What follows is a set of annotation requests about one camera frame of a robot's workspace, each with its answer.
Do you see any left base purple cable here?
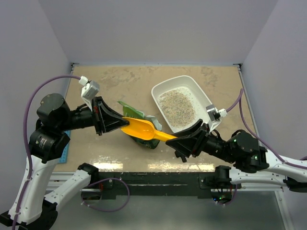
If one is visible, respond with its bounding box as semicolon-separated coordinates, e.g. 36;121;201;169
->
81;177;130;212

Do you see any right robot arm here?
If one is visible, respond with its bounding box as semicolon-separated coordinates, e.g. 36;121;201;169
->
165;119;307;193

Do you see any blue perforated block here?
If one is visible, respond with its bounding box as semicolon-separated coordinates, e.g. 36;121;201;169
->
58;138;70;164

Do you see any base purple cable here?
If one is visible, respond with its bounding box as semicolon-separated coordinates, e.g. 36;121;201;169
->
81;177;130;212
215;184;240;207

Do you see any green litter bag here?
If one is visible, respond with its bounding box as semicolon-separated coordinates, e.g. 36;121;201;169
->
118;100;162;149

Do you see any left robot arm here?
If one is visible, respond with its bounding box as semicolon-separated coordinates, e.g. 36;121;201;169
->
0;93;128;230

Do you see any black bag clip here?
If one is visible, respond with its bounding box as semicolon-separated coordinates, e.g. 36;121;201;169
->
175;150;187;162

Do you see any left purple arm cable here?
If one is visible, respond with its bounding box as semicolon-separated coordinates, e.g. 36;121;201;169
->
11;75;82;230

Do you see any yellow plastic scoop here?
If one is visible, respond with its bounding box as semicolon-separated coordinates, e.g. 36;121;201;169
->
120;117;177;142

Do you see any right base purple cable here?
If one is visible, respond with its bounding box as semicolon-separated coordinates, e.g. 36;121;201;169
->
215;184;240;207

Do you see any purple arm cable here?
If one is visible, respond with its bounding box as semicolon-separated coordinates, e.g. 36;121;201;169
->
11;75;82;230
225;88;307;166

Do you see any white litter box tray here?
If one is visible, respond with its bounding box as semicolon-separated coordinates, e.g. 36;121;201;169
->
151;75;212;133

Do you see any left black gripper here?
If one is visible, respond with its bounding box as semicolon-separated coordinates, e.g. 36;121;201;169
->
59;94;130;134

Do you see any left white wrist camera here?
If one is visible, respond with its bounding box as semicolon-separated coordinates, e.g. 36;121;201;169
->
79;76;100;111

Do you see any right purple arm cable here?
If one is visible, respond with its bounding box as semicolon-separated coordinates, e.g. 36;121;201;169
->
225;88;307;166

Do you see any cat litter pile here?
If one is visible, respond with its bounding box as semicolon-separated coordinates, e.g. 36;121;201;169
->
158;87;196;128

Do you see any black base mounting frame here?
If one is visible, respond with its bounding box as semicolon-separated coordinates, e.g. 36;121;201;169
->
80;171;243;201

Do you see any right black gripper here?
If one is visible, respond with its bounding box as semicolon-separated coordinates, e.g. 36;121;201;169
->
164;119;236;163

